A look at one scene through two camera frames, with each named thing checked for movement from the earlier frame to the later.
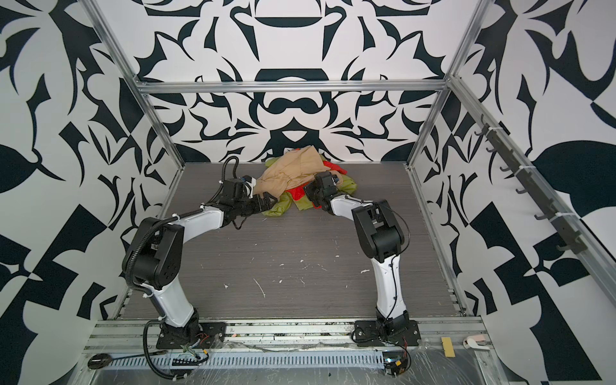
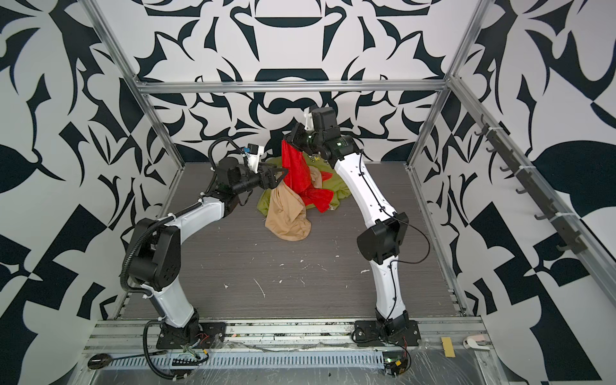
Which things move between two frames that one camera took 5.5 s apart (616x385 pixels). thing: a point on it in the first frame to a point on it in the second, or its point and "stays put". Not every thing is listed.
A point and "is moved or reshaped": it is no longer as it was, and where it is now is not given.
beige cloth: (291, 169) to (288, 217)
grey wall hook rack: (569, 236) stays put
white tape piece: (470, 343) stays put
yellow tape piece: (448, 348) stays put
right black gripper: (309, 191) to (298, 139)
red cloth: (297, 191) is moved or reshaped
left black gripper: (257, 198) to (266, 184)
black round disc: (99, 360) stays put
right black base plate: (401, 332) stays put
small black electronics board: (395, 362) stays put
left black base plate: (212, 335) stays put
